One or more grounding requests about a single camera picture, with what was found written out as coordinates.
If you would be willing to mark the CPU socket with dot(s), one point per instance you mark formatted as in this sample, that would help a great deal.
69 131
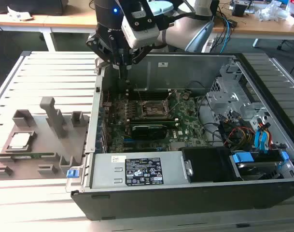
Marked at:
153 109

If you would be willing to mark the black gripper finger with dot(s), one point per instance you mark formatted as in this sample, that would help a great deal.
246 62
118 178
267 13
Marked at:
139 56
99 46

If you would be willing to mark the small black box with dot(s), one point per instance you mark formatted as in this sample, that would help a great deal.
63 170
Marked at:
239 10

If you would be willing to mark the locking lever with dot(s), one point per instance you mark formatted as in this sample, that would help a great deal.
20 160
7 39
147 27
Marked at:
140 96

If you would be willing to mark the black plastic shroud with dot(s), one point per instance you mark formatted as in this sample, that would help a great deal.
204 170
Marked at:
207 164

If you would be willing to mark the clear plastic bags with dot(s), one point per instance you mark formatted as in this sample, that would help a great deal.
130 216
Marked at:
270 10

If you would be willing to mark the wooden desk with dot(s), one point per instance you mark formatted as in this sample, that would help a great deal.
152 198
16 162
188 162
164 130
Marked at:
76 20

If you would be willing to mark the black camera bracket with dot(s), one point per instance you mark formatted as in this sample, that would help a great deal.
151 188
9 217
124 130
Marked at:
150 12

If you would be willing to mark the black graphics card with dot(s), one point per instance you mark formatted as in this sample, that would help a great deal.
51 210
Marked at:
149 131

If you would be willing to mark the green RAM stick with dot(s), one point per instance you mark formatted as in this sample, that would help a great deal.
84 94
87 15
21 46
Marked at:
161 122
38 155

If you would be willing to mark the silver power supply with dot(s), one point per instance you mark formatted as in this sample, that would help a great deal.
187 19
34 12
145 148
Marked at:
105 169

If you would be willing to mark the white paper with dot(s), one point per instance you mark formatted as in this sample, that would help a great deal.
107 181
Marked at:
17 15

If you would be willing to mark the white power strip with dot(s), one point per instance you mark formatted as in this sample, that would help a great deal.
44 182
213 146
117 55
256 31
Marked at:
208 44

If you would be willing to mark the white case sticker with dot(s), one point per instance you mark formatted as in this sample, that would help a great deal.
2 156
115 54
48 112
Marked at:
162 64

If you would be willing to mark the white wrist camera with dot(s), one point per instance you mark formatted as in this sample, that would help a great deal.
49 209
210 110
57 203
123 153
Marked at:
144 36

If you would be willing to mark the hard disk in blue carrier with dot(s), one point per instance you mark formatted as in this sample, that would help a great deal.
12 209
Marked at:
243 157

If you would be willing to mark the black PC case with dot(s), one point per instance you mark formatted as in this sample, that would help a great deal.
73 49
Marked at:
161 203

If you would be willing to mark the silver coin battery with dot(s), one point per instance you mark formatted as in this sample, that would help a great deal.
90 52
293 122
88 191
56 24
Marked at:
185 96

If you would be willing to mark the blue case latch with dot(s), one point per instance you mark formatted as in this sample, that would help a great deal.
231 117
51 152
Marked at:
72 174

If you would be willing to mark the silver CPU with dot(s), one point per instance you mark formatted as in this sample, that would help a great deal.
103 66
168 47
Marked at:
20 140

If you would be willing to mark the grey parts rack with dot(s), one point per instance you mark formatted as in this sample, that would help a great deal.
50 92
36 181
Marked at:
40 149

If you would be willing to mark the green motherboard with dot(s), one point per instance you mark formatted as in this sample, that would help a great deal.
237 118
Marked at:
190 120

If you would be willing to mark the metal drive cage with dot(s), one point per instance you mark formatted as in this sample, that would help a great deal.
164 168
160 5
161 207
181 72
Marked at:
224 99

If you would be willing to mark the black bag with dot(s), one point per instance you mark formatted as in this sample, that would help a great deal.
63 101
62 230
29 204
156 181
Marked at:
28 6

